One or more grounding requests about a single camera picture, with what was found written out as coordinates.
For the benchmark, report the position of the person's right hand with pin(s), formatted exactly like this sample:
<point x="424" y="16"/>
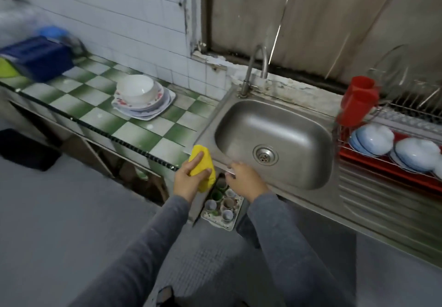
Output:
<point x="245" y="180"/>

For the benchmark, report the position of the person's left hand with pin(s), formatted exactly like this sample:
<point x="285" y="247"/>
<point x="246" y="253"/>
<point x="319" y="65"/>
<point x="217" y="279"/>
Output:
<point x="188" y="182"/>

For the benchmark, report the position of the person's right forearm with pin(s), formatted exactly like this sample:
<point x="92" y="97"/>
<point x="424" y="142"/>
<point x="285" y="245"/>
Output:
<point x="297" y="255"/>

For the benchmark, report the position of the person's black shoe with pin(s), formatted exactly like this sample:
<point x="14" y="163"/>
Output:
<point x="166" y="296"/>

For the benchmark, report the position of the tray of small cups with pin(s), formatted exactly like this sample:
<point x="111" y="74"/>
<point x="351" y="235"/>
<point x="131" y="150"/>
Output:
<point x="222" y="207"/>

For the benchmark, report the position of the stainless steel sink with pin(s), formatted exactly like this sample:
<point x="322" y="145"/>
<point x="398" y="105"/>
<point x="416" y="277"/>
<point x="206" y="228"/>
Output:
<point x="276" y="134"/>

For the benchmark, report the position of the metal faucet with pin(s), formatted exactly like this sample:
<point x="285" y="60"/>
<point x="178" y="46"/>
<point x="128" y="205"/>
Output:
<point x="247" y="75"/>

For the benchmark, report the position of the red plastic cup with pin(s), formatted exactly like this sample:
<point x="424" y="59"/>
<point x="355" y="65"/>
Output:
<point x="359" y="100"/>

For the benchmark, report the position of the blue plastic box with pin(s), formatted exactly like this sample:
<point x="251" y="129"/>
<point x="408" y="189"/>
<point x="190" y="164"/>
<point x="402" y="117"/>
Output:
<point x="38" y="58"/>

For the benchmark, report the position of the blue plastic bowl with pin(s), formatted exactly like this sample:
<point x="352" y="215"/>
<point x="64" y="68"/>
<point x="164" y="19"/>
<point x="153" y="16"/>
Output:
<point x="54" y="32"/>

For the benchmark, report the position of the clear plastic bag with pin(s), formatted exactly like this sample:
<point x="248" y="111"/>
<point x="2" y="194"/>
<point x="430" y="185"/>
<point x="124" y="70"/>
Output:
<point x="21" y="20"/>

